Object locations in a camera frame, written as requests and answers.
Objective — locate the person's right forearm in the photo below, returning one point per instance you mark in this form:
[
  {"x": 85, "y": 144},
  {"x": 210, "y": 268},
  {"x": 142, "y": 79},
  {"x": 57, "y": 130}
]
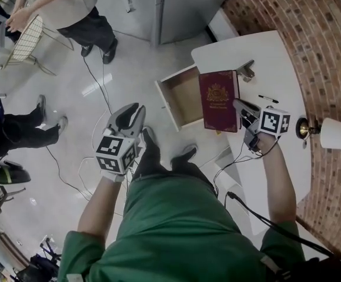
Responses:
[{"x": 279, "y": 181}]

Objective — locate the silver metal clip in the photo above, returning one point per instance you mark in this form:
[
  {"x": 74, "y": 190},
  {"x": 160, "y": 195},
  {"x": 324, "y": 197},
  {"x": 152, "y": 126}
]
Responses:
[{"x": 245, "y": 69}]

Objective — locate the black and green machine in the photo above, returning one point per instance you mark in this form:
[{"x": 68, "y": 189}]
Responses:
[{"x": 7, "y": 172}]

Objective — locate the black pen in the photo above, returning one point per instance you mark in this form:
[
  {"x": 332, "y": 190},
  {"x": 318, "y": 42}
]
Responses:
[{"x": 268, "y": 98}]

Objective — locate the white desk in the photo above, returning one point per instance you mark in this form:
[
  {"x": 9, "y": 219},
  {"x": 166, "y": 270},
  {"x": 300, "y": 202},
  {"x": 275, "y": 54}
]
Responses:
[{"x": 270, "y": 69}]

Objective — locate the white wooden drawer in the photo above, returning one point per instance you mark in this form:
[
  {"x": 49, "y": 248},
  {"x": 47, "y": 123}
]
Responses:
[{"x": 182, "y": 98}]

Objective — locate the person's left shoe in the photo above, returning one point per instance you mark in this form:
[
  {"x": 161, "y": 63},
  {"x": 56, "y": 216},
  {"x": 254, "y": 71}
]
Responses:
[{"x": 147, "y": 132}]

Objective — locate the black tripod stand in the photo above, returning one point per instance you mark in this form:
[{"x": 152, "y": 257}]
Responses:
[{"x": 45, "y": 254}]

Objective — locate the dark red hardcover book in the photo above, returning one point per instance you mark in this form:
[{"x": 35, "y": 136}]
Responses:
[{"x": 217, "y": 98}]

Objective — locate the grey metal cabinet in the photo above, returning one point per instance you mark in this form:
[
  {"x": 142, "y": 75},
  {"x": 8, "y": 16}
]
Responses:
[{"x": 188, "y": 7}]

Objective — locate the person's left forearm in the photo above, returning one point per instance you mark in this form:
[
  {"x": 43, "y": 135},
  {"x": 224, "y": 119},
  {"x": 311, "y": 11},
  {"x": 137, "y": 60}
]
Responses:
[{"x": 100, "y": 204}]

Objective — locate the white shade brass lamp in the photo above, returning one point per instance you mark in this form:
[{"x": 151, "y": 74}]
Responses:
[{"x": 335, "y": 134}]

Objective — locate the person's green shirt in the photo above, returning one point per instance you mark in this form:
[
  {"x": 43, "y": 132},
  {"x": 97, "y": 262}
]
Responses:
[{"x": 173, "y": 231}]

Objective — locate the person's right shoe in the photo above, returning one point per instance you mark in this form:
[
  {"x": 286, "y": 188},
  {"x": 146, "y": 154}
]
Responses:
[{"x": 189, "y": 151}]

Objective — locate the person's black trousers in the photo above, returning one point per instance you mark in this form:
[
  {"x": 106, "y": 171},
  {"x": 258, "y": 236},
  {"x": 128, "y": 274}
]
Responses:
[{"x": 155, "y": 163}]

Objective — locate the white box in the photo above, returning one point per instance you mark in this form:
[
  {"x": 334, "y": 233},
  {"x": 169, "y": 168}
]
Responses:
[{"x": 222, "y": 26}]

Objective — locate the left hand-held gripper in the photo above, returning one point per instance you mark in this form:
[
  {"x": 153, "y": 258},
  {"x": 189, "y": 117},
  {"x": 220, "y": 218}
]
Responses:
[{"x": 116, "y": 153}]

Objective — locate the person's shoe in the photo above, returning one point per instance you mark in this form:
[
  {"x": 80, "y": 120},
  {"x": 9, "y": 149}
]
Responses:
[
  {"x": 147, "y": 132},
  {"x": 189, "y": 151}
]

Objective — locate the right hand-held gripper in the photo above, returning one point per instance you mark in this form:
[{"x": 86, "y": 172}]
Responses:
[{"x": 274, "y": 122}]

